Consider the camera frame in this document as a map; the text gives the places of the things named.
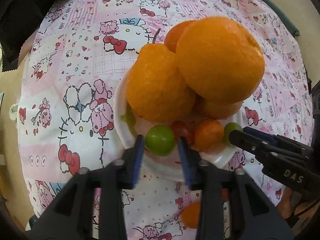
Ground small mandarin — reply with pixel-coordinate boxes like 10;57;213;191
194;119;224;152
181;202;201;229

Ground black and pink cloth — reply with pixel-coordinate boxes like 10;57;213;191
1;0;58;72

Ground red apple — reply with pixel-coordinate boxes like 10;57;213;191
164;20;196;53

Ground green lime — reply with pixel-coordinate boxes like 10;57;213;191
223;122;243;147
144;125;175;157

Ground pink cartoon print tablecloth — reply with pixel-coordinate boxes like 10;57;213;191
17;0;314;239

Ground large orange with stem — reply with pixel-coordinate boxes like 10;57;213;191
126;43;196;123

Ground red cherry tomato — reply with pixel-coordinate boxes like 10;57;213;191
170;120;194;145

